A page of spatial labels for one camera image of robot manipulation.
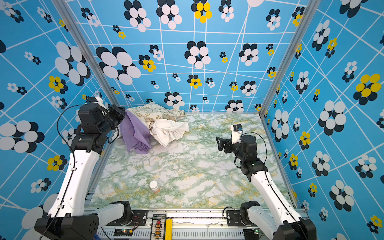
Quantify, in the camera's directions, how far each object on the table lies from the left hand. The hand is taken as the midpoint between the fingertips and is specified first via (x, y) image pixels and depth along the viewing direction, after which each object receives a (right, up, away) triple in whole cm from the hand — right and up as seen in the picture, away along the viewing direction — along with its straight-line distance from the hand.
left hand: (125, 105), depth 68 cm
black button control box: (+15, -58, +1) cm, 60 cm away
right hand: (+49, -15, +11) cm, 52 cm away
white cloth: (+12, -13, +27) cm, 32 cm away
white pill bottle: (+11, -41, +9) cm, 44 cm away
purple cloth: (-1, -15, +14) cm, 21 cm away
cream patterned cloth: (+3, -1, +25) cm, 26 cm away
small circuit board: (-3, -62, +4) cm, 62 cm away
